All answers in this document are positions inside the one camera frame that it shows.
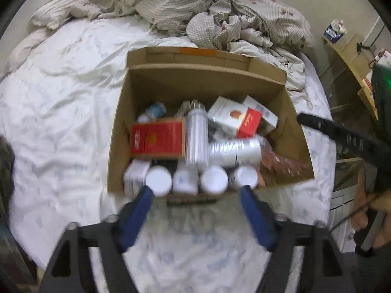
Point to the red cigarette carton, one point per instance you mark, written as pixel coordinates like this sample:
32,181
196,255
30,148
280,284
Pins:
163,139

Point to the brown cardboard box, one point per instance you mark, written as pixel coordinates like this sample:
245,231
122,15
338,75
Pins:
173,75

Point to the clear plastic jar white lid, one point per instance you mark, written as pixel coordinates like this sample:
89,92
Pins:
185,179

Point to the white bottle in box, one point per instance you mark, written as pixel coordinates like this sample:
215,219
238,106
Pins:
159,180

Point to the crumpled checkered blanket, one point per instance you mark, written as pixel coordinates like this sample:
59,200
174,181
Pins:
265,29

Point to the brown wooden comb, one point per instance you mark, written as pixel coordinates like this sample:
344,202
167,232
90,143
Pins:
276,170

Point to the white cylindrical can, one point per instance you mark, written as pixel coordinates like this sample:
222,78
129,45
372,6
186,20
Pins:
234,153

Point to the small white box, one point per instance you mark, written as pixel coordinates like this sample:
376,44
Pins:
134,176

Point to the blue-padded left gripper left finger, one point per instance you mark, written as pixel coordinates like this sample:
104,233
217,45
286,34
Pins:
70,268

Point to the striped pillow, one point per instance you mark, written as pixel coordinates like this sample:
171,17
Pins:
27,25

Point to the white green medicine box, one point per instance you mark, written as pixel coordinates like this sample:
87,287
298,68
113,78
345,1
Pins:
269,120

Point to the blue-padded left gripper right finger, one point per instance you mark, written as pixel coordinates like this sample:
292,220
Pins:
323,268

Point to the white red cigarette pack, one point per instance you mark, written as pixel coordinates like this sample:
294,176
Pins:
234,118

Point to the LED corn light bulb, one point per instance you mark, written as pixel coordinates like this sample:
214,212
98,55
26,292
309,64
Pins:
197,139

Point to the wooden side shelf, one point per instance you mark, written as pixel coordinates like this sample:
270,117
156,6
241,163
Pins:
349,48

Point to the person's hand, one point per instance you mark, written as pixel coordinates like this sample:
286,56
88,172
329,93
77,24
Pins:
360,220

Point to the small white pill bottle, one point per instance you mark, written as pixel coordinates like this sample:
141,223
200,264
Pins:
153,112

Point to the camouflage clothing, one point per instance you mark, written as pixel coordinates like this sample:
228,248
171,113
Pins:
7,161

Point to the black rectangular stick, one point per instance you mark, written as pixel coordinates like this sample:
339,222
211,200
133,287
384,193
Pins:
190,202

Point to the blue white tissue pack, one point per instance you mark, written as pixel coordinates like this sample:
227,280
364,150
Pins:
335,31

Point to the white cap bottle right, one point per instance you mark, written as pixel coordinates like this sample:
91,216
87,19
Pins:
244,175

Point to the white floral bed sheet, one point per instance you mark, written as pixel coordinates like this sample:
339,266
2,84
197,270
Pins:
57,113

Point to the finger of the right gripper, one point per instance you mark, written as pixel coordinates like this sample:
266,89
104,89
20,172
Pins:
369,149

